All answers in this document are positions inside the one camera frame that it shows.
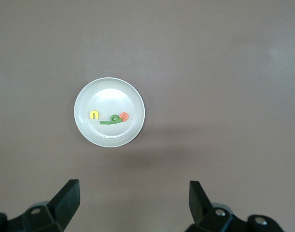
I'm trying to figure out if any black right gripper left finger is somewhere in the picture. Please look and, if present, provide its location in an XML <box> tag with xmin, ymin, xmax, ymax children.
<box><xmin>0</xmin><ymin>179</ymin><xmax>80</xmax><ymax>232</ymax></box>

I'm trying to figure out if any beige brown round plate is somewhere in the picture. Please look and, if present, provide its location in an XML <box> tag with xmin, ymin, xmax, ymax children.
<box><xmin>73</xmin><ymin>77</ymin><xmax>146</xmax><ymax>148</ymax></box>

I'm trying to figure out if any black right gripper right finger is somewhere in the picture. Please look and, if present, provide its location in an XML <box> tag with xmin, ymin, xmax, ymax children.
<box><xmin>185</xmin><ymin>180</ymin><xmax>287</xmax><ymax>232</ymax></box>

